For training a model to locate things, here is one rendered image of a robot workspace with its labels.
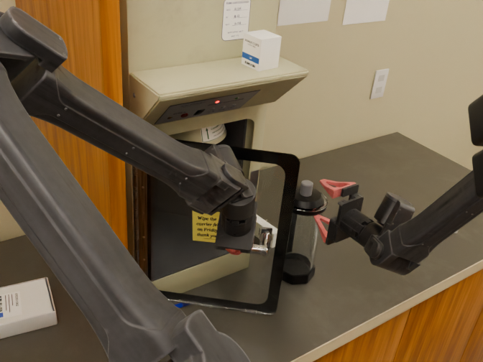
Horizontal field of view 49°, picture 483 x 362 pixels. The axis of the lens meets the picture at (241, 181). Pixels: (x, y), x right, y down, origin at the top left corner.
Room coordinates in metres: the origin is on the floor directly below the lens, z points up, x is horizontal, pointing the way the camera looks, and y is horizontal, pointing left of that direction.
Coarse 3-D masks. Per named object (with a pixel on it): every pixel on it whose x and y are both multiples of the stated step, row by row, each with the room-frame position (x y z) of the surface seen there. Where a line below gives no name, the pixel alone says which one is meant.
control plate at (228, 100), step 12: (228, 96) 0.90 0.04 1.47; (240, 96) 0.93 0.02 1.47; (252, 96) 0.96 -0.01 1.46; (168, 108) 0.83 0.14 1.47; (180, 108) 0.86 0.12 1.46; (192, 108) 0.88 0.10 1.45; (204, 108) 0.91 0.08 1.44; (216, 108) 0.94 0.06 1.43; (228, 108) 0.96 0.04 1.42; (168, 120) 0.88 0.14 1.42
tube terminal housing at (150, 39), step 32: (128, 0) 0.88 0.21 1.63; (160, 0) 0.92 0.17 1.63; (192, 0) 0.96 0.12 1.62; (256, 0) 1.04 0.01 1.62; (128, 32) 0.88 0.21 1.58; (160, 32) 0.92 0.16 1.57; (192, 32) 0.96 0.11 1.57; (128, 64) 0.88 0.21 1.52; (160, 64) 0.92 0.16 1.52; (128, 96) 0.88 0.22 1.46; (160, 128) 0.92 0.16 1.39; (192, 128) 0.96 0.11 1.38; (256, 128) 1.06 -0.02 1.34; (128, 192) 0.89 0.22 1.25; (128, 224) 0.90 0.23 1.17
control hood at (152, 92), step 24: (144, 72) 0.89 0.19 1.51; (168, 72) 0.90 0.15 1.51; (192, 72) 0.91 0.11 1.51; (216, 72) 0.92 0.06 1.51; (240, 72) 0.94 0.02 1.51; (264, 72) 0.95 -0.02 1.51; (288, 72) 0.96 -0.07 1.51; (144, 96) 0.83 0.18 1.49; (168, 96) 0.80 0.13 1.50; (192, 96) 0.83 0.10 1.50; (216, 96) 0.88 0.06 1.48; (264, 96) 0.99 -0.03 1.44; (144, 120) 0.84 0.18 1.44
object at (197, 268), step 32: (256, 160) 0.86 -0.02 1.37; (288, 160) 0.86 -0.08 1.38; (160, 192) 0.87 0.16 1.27; (256, 192) 0.86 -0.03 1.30; (288, 192) 0.86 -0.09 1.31; (160, 224) 0.87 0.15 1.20; (192, 224) 0.87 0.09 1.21; (256, 224) 0.86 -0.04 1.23; (288, 224) 0.85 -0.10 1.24; (160, 256) 0.87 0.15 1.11; (192, 256) 0.87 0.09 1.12; (224, 256) 0.86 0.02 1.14; (256, 256) 0.86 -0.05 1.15; (160, 288) 0.87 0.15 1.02; (192, 288) 0.87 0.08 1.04; (224, 288) 0.86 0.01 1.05; (256, 288) 0.86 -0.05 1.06
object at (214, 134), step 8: (208, 128) 1.02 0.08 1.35; (216, 128) 1.03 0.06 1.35; (224, 128) 1.07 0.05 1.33; (176, 136) 0.99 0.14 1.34; (184, 136) 0.99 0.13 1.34; (192, 136) 0.99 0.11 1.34; (200, 136) 1.00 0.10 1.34; (208, 136) 1.01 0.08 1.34; (216, 136) 1.02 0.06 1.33; (224, 136) 1.05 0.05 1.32
